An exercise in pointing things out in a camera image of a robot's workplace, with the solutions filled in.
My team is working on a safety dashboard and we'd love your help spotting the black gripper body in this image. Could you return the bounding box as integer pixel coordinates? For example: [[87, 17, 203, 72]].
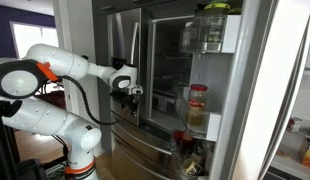
[[109, 90, 140, 113]]

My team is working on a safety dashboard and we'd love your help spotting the closed stainless fridge door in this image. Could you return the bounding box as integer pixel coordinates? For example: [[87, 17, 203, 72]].
[[106, 8, 143, 127]]

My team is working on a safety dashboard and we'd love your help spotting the clear fridge door bin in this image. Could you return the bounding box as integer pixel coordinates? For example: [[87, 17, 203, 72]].
[[169, 131, 216, 180], [174, 85, 223, 143], [179, 13, 243, 54]]

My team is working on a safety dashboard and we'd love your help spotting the stainless steel fridge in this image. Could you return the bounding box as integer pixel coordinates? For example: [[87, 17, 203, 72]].
[[91, 0, 244, 180]]

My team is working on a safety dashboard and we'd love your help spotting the open white fridge door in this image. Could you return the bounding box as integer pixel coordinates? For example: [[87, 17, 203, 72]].
[[174, 0, 310, 180]]

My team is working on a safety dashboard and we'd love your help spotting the stainless freezer drawer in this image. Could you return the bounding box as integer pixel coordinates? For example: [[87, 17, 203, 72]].
[[110, 111, 176, 156], [111, 133, 178, 180]]

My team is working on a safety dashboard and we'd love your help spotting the dark bottle with red cap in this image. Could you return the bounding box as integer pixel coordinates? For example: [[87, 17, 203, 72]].
[[171, 129, 198, 158]]

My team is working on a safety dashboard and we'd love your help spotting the glass jar with red lid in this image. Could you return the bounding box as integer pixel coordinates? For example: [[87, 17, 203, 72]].
[[186, 83, 209, 127]]

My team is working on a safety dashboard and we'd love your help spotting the clear bottle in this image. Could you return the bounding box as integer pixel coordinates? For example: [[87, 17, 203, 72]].
[[191, 139, 214, 168]]

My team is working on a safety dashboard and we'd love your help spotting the jar with yellow label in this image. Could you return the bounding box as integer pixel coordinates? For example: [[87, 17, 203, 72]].
[[181, 158, 206, 178]]

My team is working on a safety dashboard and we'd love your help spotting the grey overhead cabinet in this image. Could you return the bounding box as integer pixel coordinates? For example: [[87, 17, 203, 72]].
[[91, 0, 209, 16]]

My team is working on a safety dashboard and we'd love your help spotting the bright window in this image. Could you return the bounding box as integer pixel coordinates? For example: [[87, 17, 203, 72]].
[[9, 21, 59, 59]]

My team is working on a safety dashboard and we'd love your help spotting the glass jar with green lid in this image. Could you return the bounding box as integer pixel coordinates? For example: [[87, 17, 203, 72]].
[[202, 1, 231, 44]]

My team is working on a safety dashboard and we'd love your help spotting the black tripod stand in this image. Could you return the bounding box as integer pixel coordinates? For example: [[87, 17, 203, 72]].
[[0, 99, 21, 180]]

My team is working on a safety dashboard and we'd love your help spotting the white kitchen counter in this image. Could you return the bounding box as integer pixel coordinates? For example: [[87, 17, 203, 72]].
[[269, 128, 310, 180]]

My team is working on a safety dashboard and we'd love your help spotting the red and white carton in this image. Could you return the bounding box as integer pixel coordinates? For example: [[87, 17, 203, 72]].
[[287, 116, 303, 133]]

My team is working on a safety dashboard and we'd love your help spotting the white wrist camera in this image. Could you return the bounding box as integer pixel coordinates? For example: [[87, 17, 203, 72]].
[[130, 84, 144, 96]]

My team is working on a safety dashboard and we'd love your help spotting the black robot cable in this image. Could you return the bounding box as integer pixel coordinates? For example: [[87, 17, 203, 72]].
[[56, 75, 118, 126]]

